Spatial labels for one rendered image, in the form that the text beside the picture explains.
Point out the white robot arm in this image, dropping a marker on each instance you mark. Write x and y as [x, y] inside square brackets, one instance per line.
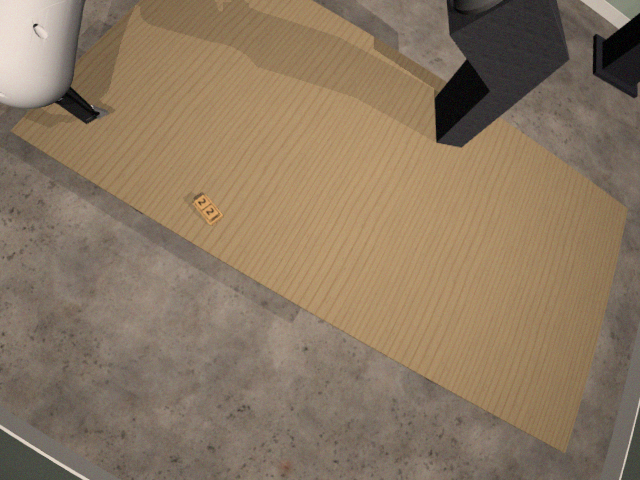
[38, 45]

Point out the tan cube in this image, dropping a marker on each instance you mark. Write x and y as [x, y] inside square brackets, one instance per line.
[202, 202]
[211, 213]

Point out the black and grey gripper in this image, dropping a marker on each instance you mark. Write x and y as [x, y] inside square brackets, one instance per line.
[73, 105]

